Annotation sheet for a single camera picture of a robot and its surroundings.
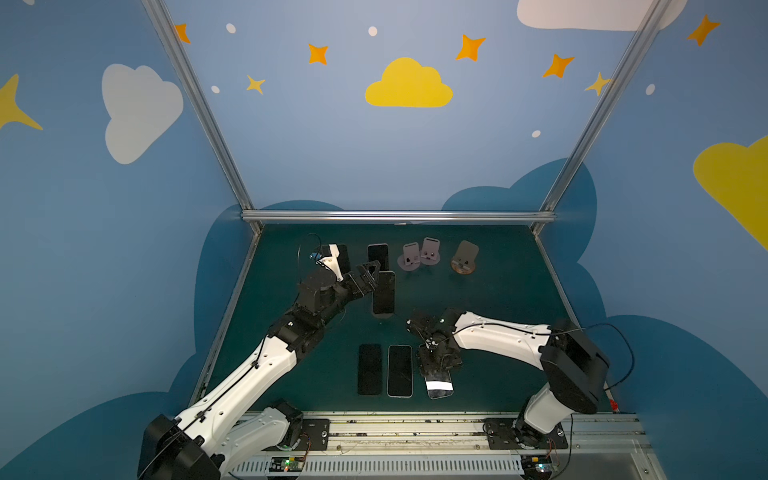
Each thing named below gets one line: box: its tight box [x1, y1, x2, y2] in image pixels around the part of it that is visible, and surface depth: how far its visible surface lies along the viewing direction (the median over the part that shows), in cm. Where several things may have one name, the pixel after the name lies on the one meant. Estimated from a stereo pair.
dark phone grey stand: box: [358, 343, 382, 395], surface depth 87 cm
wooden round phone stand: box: [450, 240, 480, 275], surface depth 106 cm
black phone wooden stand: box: [424, 370, 454, 399], surface depth 82 cm
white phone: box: [386, 344, 413, 398], surface depth 85 cm
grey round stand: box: [420, 237, 441, 266], surface depth 110 cm
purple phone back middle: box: [367, 243, 390, 271], surface depth 100 cm
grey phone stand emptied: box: [397, 242, 421, 271], surface depth 107 cm
